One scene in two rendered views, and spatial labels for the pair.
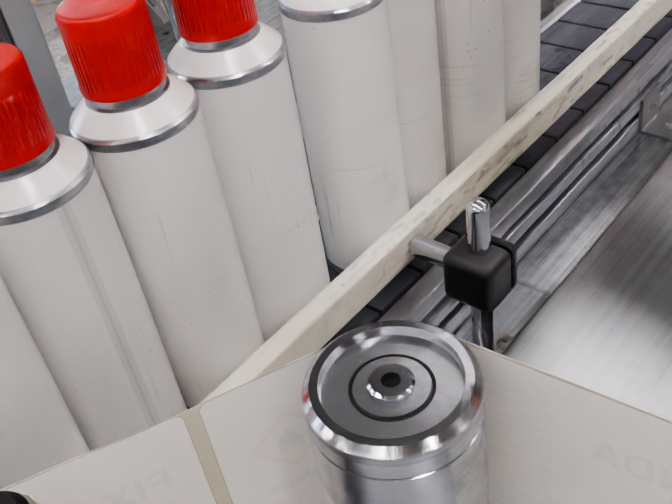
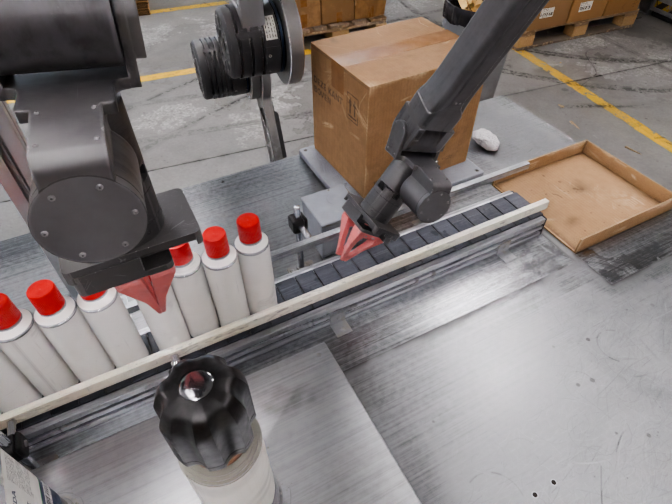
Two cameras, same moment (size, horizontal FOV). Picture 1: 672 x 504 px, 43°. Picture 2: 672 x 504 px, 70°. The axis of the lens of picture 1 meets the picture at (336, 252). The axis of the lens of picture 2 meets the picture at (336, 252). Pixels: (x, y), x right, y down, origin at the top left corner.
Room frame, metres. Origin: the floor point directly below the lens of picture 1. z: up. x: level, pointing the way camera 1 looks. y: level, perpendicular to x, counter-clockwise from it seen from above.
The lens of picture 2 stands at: (0.05, -0.39, 1.54)
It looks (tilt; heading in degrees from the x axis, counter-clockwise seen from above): 46 degrees down; 16
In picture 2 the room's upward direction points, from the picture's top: straight up
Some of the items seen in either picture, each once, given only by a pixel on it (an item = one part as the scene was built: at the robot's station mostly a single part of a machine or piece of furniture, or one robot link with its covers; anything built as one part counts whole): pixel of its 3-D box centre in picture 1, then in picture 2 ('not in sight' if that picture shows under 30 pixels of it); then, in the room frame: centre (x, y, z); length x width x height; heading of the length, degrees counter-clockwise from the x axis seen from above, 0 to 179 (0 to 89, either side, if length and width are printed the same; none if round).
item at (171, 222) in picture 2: not in sight; (118, 208); (0.26, -0.16, 1.31); 0.10 x 0.07 x 0.07; 134
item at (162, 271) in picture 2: not in sight; (132, 278); (0.25, -0.15, 1.23); 0.07 x 0.07 x 0.09; 44
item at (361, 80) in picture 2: not in sight; (393, 105); (1.06, -0.23, 0.99); 0.30 x 0.24 x 0.27; 136
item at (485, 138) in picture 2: not in sight; (485, 139); (1.20, -0.46, 0.85); 0.08 x 0.07 x 0.04; 17
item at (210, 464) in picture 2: not in sight; (225, 455); (0.20, -0.22, 1.03); 0.09 x 0.09 x 0.30
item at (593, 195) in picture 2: not in sight; (581, 190); (1.04, -0.69, 0.85); 0.30 x 0.26 x 0.04; 134
